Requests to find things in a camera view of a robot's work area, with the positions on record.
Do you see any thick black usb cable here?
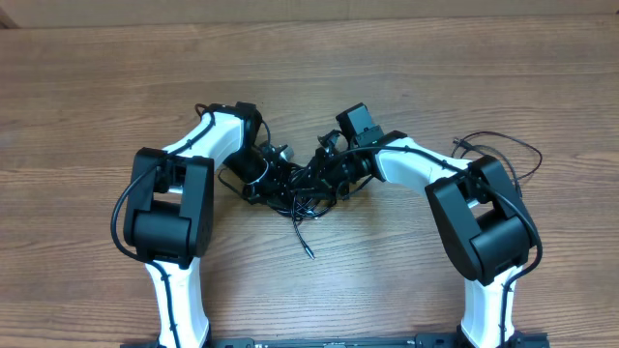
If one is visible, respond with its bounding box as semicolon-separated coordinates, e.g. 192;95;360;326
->
217;163;349;261

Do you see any thin black usb cable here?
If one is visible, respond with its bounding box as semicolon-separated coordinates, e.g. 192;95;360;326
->
449;130;544;194

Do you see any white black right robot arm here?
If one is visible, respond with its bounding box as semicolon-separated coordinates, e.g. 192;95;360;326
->
292;128;549;347

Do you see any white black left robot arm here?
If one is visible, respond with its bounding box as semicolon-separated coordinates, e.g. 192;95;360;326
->
110;101;285;347

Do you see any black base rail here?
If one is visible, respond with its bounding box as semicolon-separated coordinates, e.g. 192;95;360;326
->
120;332;551;348

